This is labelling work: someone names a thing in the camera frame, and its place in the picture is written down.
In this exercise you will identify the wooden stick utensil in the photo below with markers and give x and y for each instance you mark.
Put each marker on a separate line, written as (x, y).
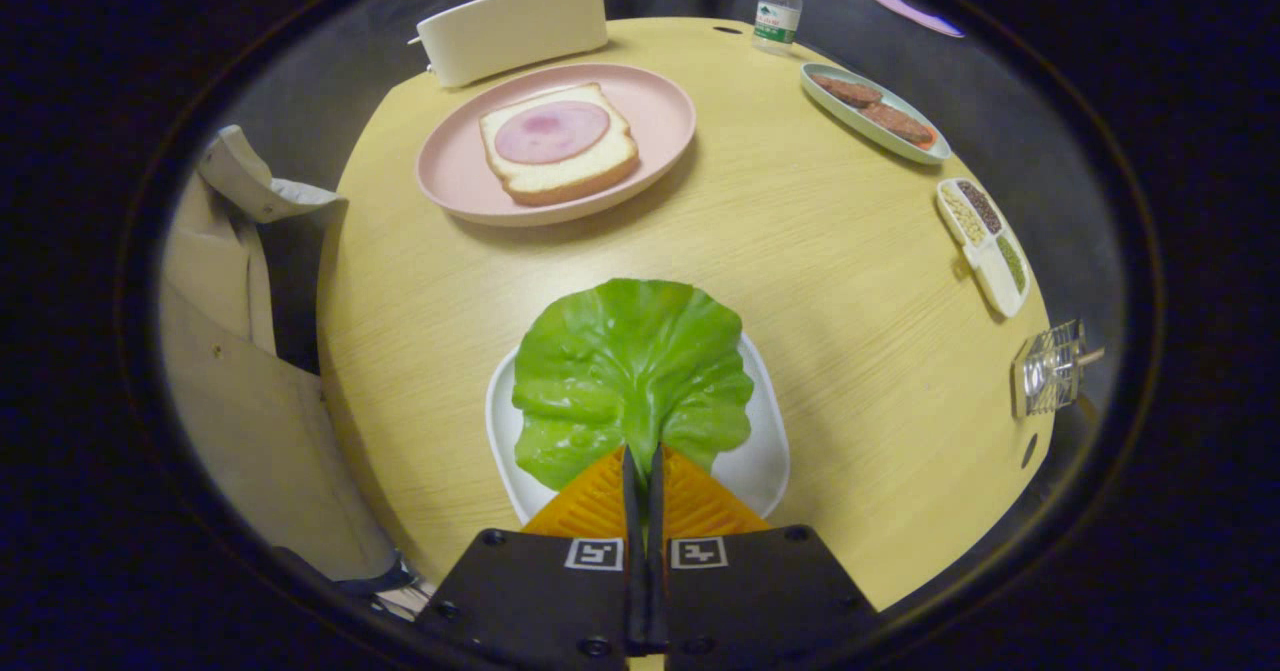
(1093, 356)

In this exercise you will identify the pale green round plate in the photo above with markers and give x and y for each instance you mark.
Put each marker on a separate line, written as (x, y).
(880, 135)

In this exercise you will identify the white square plate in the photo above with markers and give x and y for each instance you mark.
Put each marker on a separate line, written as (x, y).
(760, 461)

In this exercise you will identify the beige cardboard box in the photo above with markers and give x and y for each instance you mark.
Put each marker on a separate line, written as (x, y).
(250, 421)

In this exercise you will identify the white divided bean dish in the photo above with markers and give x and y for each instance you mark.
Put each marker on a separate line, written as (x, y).
(992, 273)

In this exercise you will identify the clear plastic water bottle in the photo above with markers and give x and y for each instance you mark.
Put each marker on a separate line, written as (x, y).
(777, 21)

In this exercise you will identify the pink ham slice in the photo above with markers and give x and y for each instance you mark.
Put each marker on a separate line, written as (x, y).
(550, 131)

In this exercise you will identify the clear glass cup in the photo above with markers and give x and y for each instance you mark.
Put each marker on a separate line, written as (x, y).
(1050, 371)

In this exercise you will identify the green lettuce leaf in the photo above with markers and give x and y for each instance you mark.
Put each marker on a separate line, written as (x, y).
(620, 371)

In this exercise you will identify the pink round plate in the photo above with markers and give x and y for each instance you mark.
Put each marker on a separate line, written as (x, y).
(450, 171)

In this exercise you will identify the crusted toast slice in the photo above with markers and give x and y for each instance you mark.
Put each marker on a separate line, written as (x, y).
(600, 169)

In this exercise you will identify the brown meat piece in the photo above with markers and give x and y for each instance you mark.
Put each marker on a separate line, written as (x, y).
(900, 123)
(845, 89)

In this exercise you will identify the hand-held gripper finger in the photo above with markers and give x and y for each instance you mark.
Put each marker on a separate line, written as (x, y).
(632, 551)
(655, 551)

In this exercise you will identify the cream toaster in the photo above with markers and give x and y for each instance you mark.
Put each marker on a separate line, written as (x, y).
(510, 31)

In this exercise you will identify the black backdrop cloth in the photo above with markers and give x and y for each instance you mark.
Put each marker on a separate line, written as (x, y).
(1000, 101)

